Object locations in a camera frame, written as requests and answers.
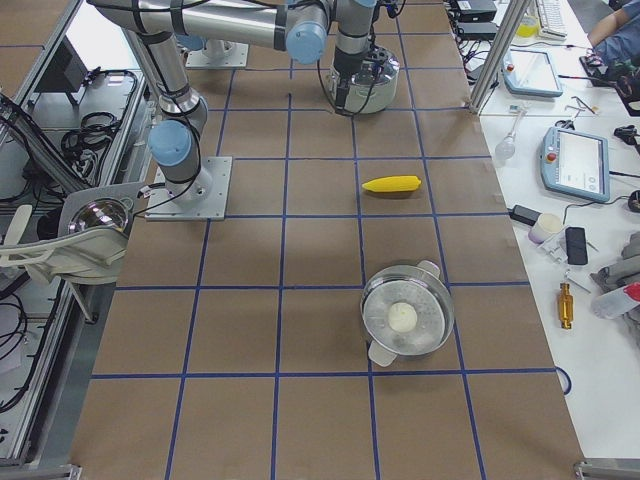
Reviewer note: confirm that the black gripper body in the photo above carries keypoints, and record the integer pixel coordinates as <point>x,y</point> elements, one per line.
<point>343,67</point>

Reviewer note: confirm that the yellow plastic corn cob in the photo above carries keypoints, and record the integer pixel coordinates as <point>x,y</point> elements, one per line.
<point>393,184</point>

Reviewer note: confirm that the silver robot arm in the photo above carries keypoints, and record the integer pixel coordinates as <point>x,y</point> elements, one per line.
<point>298,28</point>
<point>174,141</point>

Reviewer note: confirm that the pale green electric pot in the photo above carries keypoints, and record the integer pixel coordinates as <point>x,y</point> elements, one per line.
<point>373,87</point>

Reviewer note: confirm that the steel steamer pot with bun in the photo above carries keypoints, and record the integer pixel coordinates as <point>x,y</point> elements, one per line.
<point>406,311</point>

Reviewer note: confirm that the white light bulb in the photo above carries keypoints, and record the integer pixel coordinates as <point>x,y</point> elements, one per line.
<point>505,149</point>

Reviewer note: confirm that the blue teach pendant far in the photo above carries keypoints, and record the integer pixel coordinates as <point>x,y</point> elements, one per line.
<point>530,72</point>

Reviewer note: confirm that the blue teach pendant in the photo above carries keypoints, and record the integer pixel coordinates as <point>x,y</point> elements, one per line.
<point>530,72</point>
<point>575,164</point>

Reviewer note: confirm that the black power adapter brick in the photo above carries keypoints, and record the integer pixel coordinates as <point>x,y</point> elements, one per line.
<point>524,215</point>

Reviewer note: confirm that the blue teach pendant near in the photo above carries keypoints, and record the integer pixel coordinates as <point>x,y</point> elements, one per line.
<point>575,164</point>

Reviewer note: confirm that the gold metal cylinder tool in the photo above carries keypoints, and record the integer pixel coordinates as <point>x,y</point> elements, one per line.
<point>565,306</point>

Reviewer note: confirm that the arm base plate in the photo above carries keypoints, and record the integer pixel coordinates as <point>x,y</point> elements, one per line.
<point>218,55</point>
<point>206,198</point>

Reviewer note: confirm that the aluminium frame post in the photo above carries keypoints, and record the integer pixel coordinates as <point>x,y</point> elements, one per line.
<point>506,31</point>

